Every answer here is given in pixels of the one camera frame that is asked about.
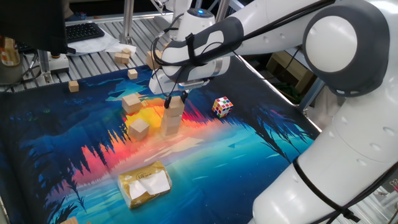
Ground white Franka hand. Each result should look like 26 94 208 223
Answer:
148 70 189 110

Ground white robot arm with gripper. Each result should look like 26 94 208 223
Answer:
150 0 193 19

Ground Rubik's cube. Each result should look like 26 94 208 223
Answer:
211 96 234 119

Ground white crumpled paper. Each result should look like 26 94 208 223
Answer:
104 42 137 54

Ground colourful sunset printed mat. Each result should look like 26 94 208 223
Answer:
0 55 321 224

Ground gold tissue pack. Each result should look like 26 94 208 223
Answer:
117 160 173 210

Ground white paper sheets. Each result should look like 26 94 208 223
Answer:
67 28 121 57

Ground beige storage box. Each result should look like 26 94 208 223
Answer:
266 51 315 94

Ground black keyboard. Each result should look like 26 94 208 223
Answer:
65 21 106 44

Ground white emergency stop box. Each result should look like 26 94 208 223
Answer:
49 52 70 75

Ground black monitor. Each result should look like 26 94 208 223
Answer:
0 0 77 55

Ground grey round container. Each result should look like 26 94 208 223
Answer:
0 60 24 86

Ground aluminium upright post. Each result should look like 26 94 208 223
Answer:
119 0 135 45

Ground aluminium table frame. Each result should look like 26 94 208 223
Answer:
297 77 326 112

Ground aluminium upright bracket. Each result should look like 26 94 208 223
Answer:
36 49 53 85

